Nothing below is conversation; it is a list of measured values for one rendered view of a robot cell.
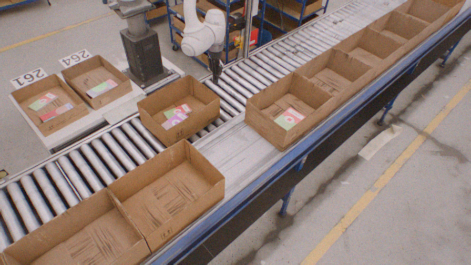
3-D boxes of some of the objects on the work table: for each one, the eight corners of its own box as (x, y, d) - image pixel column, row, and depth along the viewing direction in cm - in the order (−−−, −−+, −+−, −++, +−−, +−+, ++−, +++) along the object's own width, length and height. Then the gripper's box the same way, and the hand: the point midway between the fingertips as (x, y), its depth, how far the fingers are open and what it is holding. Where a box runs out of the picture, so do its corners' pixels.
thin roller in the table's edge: (177, 75, 221) (177, 73, 219) (145, 93, 207) (144, 90, 206) (176, 74, 221) (175, 72, 220) (143, 91, 208) (143, 89, 206)
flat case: (85, 93, 199) (85, 92, 198) (111, 80, 208) (110, 78, 207) (98, 103, 193) (97, 101, 192) (123, 89, 203) (122, 87, 202)
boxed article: (29, 108, 190) (27, 106, 189) (50, 93, 199) (49, 91, 198) (37, 112, 188) (36, 111, 187) (58, 97, 197) (57, 95, 196)
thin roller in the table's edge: (180, 77, 219) (180, 74, 218) (147, 94, 206) (146, 92, 204) (178, 75, 220) (177, 73, 219) (145, 93, 207) (145, 91, 205)
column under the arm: (121, 71, 218) (109, 30, 193) (152, 57, 230) (143, 16, 205) (142, 89, 206) (131, 47, 181) (173, 73, 219) (167, 32, 194)
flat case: (40, 118, 185) (39, 116, 184) (70, 103, 194) (69, 102, 193) (50, 131, 179) (49, 129, 178) (80, 115, 188) (79, 113, 187)
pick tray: (102, 65, 222) (98, 53, 214) (133, 90, 205) (130, 79, 198) (65, 82, 207) (59, 71, 200) (95, 111, 191) (90, 99, 184)
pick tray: (61, 84, 206) (54, 72, 199) (90, 113, 190) (84, 102, 182) (17, 104, 192) (9, 92, 185) (44, 138, 176) (37, 126, 168)
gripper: (228, 51, 162) (227, 85, 181) (212, 40, 168) (213, 74, 187) (217, 56, 159) (217, 91, 177) (202, 46, 165) (203, 80, 183)
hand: (215, 78), depth 179 cm, fingers closed
